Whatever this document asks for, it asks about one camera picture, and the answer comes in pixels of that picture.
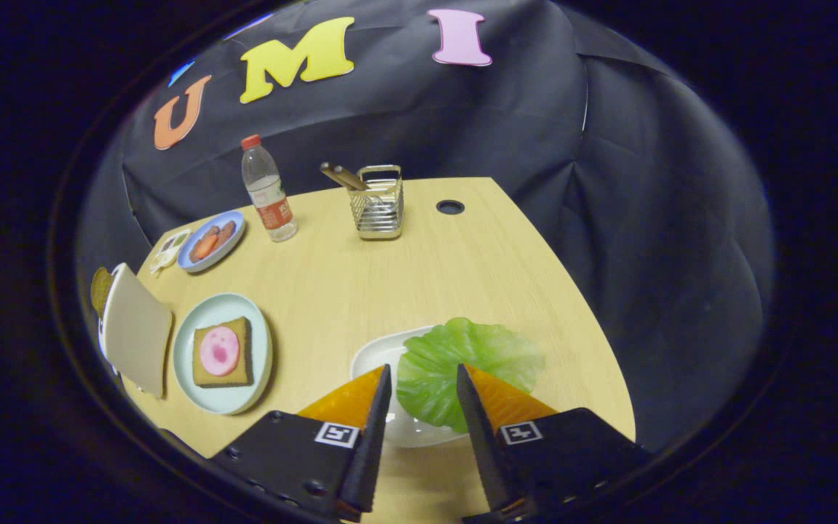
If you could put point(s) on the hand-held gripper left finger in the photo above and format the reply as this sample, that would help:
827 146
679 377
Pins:
375 437

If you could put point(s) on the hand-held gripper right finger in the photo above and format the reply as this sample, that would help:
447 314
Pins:
480 444

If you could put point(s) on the green lettuce leaf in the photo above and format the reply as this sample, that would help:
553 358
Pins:
448 364

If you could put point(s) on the brown toasted bread slice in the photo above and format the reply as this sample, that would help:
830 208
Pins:
101 291

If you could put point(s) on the small white dish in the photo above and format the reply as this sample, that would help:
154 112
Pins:
375 360

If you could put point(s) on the mint green plate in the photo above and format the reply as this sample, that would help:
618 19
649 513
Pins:
226 400

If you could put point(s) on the pink ham slice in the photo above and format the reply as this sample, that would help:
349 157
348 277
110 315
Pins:
219 351

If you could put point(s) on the clear plastic water bottle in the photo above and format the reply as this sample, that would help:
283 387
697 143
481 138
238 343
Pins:
273 211

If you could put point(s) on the brown meat patty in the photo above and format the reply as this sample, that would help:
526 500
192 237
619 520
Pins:
226 233
210 232

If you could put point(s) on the red tomato slice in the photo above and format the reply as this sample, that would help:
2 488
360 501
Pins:
203 248

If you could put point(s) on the blue plate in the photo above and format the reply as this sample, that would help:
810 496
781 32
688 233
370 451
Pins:
187 260

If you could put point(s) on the wooden chopstick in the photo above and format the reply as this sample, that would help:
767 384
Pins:
338 177
350 177

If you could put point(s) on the white toaster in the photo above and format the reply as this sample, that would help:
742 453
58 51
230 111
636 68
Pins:
135 327

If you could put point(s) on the white divided condiment tray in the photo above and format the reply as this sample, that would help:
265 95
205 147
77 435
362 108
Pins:
171 247

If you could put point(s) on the black backdrop cloth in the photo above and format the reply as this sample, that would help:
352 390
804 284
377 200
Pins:
462 131

